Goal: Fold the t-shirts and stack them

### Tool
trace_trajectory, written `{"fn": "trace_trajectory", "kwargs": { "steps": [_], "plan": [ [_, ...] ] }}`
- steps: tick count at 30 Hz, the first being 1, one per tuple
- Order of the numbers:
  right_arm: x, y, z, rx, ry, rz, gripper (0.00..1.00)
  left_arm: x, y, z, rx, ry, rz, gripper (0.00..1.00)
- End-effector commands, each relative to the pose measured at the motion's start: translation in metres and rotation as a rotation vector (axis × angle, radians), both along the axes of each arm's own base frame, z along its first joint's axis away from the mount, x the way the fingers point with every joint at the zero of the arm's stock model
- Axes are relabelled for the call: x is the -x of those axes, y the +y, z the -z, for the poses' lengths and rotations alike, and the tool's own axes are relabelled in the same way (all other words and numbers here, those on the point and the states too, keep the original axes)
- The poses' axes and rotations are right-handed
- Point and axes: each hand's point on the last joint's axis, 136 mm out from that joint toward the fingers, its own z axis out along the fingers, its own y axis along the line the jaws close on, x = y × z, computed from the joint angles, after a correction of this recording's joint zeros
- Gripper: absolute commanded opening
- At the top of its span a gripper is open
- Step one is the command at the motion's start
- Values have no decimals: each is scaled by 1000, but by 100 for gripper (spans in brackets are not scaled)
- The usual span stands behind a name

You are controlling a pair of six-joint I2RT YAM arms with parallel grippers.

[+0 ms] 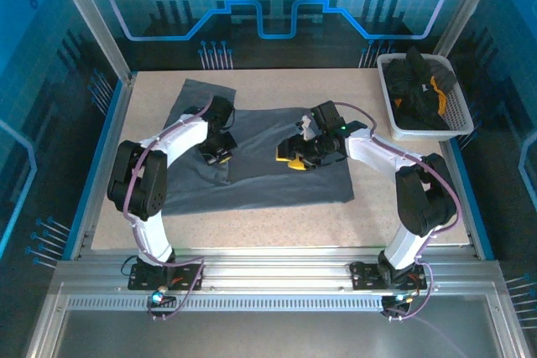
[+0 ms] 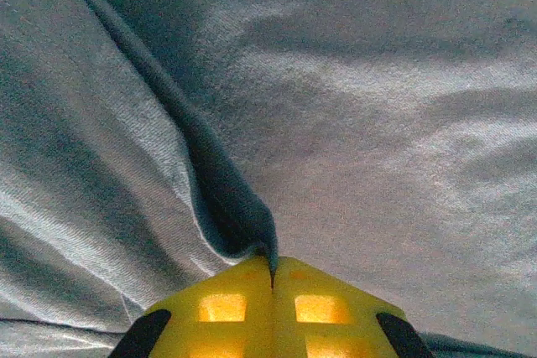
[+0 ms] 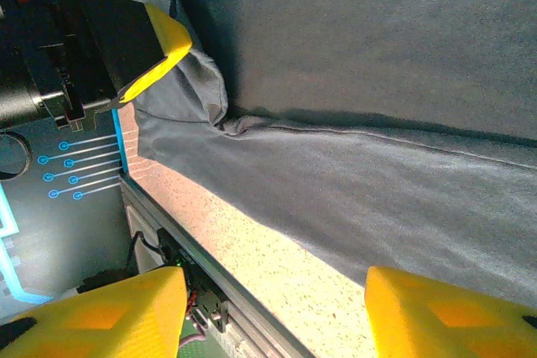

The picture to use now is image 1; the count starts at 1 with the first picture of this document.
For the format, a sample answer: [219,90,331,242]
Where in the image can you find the grey t-shirt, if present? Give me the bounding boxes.
[161,78,356,216]

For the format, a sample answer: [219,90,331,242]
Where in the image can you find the black clothes with orange print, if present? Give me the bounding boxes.
[384,46,458,132]

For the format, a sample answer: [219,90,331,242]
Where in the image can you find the white plastic basket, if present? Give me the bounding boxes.
[376,52,475,143]

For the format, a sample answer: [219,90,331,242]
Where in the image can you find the left controller board with lights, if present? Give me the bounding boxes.
[146,288,177,307]

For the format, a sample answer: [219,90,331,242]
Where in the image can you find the controller board with lights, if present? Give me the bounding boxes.
[146,288,177,307]
[381,293,414,309]

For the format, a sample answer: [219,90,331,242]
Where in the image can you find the right controller board with lights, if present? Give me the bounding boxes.
[381,293,414,309]

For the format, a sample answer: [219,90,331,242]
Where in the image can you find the grey metal panel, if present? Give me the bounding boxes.
[54,309,504,358]

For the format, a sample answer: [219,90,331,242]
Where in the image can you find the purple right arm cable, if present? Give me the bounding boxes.
[333,101,463,269]

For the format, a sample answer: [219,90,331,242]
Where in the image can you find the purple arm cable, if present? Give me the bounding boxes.
[333,101,463,269]
[123,96,215,269]

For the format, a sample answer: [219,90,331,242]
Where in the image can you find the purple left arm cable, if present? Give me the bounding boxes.
[123,96,215,269]

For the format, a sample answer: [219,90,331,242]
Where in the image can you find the aluminium table side rail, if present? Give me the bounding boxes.
[442,139,495,261]
[69,72,138,261]

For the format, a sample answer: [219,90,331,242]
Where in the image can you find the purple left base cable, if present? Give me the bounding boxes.
[145,257,206,322]

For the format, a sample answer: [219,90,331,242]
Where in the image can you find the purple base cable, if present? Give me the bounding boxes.
[383,263,440,320]
[145,257,206,322]

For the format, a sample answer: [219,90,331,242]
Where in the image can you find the aluminium mounting rail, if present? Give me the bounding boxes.
[54,247,504,297]

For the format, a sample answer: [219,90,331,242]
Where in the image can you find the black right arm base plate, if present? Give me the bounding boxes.
[350,260,429,292]

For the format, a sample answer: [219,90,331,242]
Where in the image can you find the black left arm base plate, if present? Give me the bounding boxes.
[128,262,205,292]

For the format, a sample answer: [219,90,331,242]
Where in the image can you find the slotted aluminium cable duct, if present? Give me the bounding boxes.
[65,293,387,313]

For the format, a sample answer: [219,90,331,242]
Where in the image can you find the aluminium frame post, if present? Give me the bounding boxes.
[431,0,508,60]
[44,0,138,85]

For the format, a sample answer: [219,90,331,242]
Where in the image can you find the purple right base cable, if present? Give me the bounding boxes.
[383,263,440,320]

